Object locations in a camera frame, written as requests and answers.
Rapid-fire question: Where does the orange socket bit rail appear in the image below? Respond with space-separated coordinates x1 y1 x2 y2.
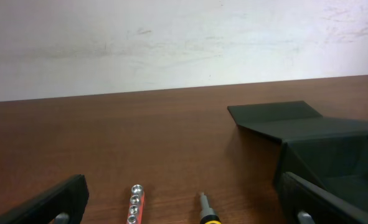
126 184 145 224

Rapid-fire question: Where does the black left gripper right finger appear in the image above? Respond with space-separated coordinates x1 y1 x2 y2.
276 172 368 224

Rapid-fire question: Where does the black open gift box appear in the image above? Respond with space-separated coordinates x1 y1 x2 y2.
228 101 368 212

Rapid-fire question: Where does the yellow black stubby screwdriver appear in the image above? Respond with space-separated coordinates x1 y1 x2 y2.
199 192 221 224

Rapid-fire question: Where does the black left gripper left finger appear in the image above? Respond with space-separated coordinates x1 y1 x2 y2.
0 174 89 224

